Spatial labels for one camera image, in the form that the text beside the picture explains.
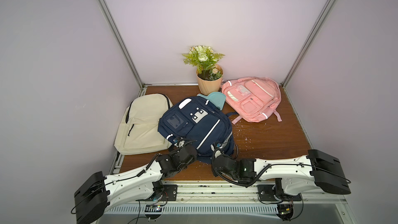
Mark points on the navy blue backpack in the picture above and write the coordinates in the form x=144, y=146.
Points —
x=201, y=123

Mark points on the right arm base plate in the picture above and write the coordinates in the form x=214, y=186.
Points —
x=267, y=193

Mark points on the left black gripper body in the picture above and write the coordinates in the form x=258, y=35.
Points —
x=183, y=166

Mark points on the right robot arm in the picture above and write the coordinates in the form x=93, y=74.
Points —
x=292, y=177

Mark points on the beige plant pot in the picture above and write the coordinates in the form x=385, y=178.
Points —
x=209, y=84

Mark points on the artificial green flowering plant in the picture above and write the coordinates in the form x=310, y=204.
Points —
x=205, y=60

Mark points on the cream white backpack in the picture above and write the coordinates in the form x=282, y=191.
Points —
x=138, y=130

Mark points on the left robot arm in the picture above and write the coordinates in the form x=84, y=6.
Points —
x=99, y=193

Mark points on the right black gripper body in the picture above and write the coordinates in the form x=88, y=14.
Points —
x=218, y=155

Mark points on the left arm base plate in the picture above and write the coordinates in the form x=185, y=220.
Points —
x=164, y=193

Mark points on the aluminium front rail frame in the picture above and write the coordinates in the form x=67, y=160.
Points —
x=215, y=202

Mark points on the pink backpack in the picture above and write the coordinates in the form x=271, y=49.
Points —
x=254, y=99

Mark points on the teal plastic paddle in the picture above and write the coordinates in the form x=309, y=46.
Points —
x=216, y=98

